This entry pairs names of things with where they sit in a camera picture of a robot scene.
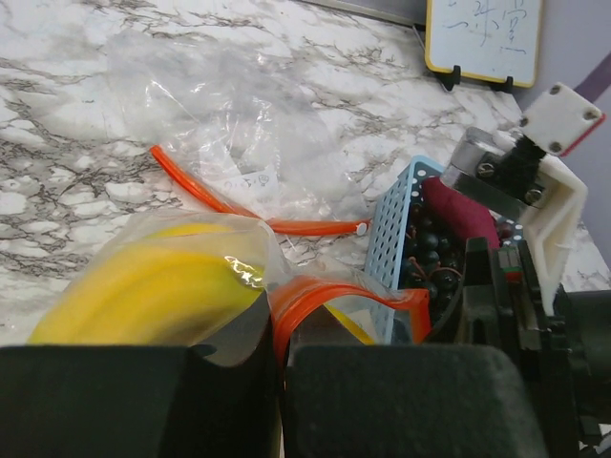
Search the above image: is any small framed whiteboard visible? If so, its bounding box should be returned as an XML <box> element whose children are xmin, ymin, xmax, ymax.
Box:
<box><xmin>425</xmin><ymin>0</ymin><xmax>543</xmax><ymax>88</ymax></box>

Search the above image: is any dark grape bunch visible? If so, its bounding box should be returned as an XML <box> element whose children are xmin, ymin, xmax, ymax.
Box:
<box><xmin>398</xmin><ymin>202</ymin><xmax>526</xmax><ymax>330</ymax></box>

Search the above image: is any light blue plastic basket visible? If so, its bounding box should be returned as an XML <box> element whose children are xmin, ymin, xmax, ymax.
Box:
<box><xmin>365</xmin><ymin>155</ymin><xmax>531</xmax><ymax>344</ymax></box>

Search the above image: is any clear orange zip bag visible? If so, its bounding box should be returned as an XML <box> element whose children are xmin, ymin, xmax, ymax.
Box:
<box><xmin>107</xmin><ymin>31</ymin><xmax>370</xmax><ymax>237</ymax></box>
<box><xmin>26</xmin><ymin>209</ymin><xmax>431</xmax><ymax>349</ymax></box>

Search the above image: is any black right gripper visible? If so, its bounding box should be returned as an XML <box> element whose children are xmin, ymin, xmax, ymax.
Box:
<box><xmin>426</xmin><ymin>238</ymin><xmax>610</xmax><ymax>457</ymax></box>

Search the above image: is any yellow banana bunch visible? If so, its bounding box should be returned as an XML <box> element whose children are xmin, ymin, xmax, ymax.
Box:
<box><xmin>27</xmin><ymin>219</ymin><xmax>377</xmax><ymax>346</ymax></box>

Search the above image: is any purple sweet potato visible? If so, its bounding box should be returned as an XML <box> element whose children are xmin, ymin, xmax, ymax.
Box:
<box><xmin>422</xmin><ymin>177</ymin><xmax>500</xmax><ymax>249</ymax></box>

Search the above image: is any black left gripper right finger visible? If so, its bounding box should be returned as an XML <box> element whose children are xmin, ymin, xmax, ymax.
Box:
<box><xmin>284</xmin><ymin>310</ymin><xmax>548</xmax><ymax>457</ymax></box>

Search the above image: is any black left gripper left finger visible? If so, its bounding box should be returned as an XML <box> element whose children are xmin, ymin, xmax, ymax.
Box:
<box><xmin>1</xmin><ymin>296</ymin><xmax>280</xmax><ymax>457</ymax></box>

